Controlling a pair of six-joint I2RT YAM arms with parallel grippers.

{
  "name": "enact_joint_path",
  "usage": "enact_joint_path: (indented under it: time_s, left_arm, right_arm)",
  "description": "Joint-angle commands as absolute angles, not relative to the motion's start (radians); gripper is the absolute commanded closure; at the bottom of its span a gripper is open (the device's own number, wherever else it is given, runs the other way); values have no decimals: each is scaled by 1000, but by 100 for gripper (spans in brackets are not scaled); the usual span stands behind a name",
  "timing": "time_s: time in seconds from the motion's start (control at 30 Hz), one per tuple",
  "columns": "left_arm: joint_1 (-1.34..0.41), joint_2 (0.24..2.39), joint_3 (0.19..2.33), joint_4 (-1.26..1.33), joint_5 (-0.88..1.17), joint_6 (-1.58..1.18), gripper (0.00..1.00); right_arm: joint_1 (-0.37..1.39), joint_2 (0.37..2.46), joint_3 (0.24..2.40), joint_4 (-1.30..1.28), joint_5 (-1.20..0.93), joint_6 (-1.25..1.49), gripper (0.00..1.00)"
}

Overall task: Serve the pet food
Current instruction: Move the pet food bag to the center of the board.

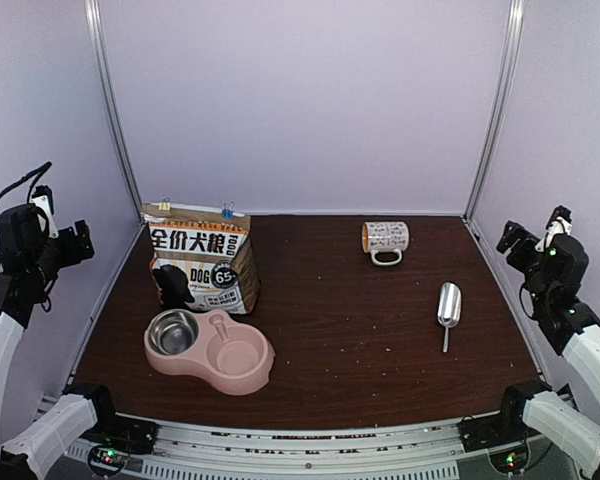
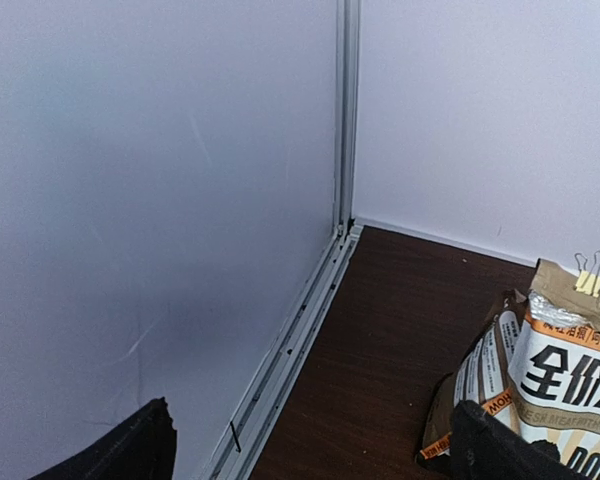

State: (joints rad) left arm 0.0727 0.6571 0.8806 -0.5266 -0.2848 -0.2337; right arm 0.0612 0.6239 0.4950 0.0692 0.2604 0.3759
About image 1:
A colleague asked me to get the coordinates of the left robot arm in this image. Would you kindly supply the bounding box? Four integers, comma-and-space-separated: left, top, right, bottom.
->
0, 195, 124, 479

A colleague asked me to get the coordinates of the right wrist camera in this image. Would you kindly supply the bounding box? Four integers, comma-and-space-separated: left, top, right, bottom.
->
541, 205, 573, 251

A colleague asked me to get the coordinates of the dog food bag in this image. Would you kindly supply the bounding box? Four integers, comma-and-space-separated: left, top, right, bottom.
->
142, 202, 261, 315

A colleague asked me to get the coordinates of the pink double pet bowl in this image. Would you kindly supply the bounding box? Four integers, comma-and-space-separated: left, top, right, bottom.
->
144, 310, 275, 396

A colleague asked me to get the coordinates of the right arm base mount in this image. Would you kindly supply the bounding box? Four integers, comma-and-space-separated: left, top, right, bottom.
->
457, 380, 549, 477

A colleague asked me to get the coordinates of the patterned ceramic mug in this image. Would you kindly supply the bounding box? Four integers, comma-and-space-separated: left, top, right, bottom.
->
361, 221, 410, 267

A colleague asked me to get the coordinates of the front aluminium rail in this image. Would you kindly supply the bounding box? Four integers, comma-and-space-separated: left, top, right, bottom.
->
29, 394, 589, 480

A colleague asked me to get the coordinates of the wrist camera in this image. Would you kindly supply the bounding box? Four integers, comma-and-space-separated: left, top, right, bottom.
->
28, 185, 59, 239
541, 205, 573, 251

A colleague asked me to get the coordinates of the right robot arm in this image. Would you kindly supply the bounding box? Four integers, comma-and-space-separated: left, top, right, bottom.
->
492, 216, 600, 479

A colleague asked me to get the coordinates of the steel bowl insert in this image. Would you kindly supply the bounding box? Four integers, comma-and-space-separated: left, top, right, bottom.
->
147, 309, 199, 356

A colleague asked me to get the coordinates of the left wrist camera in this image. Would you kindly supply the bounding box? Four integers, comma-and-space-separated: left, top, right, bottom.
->
28, 185, 59, 239

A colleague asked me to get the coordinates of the metal scoop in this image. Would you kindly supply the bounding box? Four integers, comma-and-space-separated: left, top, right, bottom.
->
437, 282, 462, 354

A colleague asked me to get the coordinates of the yellow binder clip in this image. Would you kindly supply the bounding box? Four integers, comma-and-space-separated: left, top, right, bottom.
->
159, 197, 171, 211

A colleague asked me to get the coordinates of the blue binder clip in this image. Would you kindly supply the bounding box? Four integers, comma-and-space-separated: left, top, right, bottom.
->
221, 201, 235, 220

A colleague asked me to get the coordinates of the left aluminium frame post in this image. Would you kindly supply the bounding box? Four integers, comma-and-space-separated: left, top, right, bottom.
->
84, 0, 142, 220

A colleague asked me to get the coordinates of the left black braided cable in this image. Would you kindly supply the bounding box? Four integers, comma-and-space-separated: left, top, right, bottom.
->
0, 160, 54, 236

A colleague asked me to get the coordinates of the right aluminium frame post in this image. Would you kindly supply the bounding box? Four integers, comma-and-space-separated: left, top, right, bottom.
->
463, 0, 526, 224

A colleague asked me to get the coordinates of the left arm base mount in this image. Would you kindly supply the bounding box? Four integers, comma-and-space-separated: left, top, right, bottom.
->
73, 383, 158, 479

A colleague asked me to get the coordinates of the aluminium frame post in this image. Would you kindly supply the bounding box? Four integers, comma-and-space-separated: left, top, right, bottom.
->
463, 0, 526, 224
84, 0, 142, 220

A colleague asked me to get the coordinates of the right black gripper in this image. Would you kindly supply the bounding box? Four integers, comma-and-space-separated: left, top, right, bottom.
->
495, 221, 551, 310

